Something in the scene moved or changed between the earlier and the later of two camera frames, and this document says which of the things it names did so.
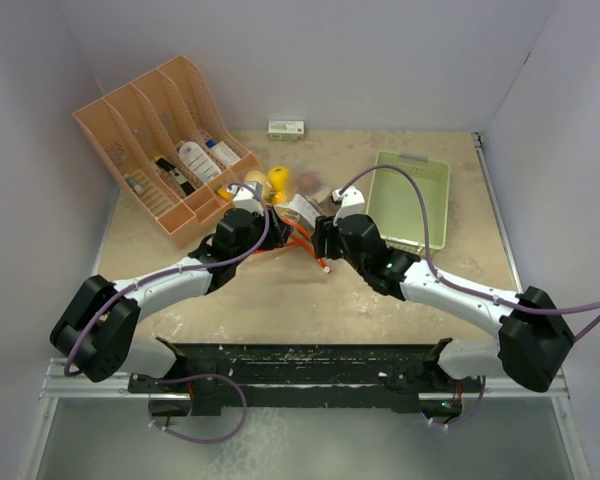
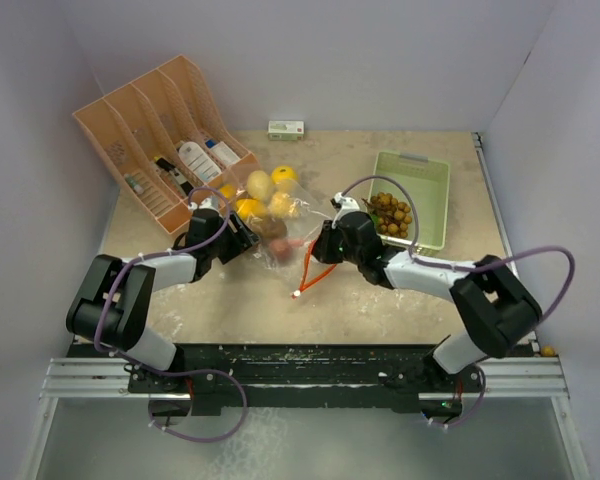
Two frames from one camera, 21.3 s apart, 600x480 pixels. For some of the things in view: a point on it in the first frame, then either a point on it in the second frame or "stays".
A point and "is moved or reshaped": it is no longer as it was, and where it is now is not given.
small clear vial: (137, 188) stays
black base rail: (217, 378) stays
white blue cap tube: (229, 156) stays
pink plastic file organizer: (169, 147) stays
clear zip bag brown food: (302, 212) is moved or reshaped
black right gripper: (326, 231) stays
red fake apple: (308, 183) → (282, 249)
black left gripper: (278, 231) → (242, 239)
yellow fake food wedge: (225, 193) stays
